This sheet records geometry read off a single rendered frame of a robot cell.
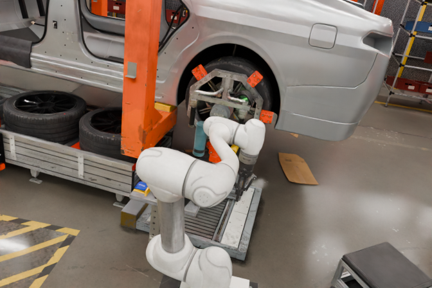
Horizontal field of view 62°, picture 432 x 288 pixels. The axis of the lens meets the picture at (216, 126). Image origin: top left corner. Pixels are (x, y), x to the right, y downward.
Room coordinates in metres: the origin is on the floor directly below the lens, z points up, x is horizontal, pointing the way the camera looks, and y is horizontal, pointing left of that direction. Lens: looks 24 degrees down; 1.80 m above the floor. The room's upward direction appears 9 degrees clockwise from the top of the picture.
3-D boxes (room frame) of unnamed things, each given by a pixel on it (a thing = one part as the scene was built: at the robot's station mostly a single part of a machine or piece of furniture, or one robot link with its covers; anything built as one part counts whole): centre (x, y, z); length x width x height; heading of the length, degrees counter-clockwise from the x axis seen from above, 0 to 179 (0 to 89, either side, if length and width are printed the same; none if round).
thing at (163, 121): (2.55, 0.47, 0.69); 0.52 x 0.17 x 0.35; 169
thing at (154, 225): (1.86, 0.26, 0.21); 0.10 x 0.10 x 0.42; 79
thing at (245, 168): (1.53, -0.17, 0.92); 0.08 x 0.07 x 0.09; 76
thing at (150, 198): (1.85, 0.24, 0.44); 0.43 x 0.17 x 0.03; 79
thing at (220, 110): (2.42, -0.03, 0.85); 0.21 x 0.14 x 0.14; 169
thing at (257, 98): (2.49, -0.04, 0.85); 0.54 x 0.07 x 0.54; 79
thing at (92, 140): (2.71, 0.79, 0.39); 0.66 x 0.66 x 0.24
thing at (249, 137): (1.53, -0.17, 1.10); 0.13 x 0.11 x 0.16; 73
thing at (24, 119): (2.85, 1.49, 0.39); 0.66 x 0.66 x 0.24
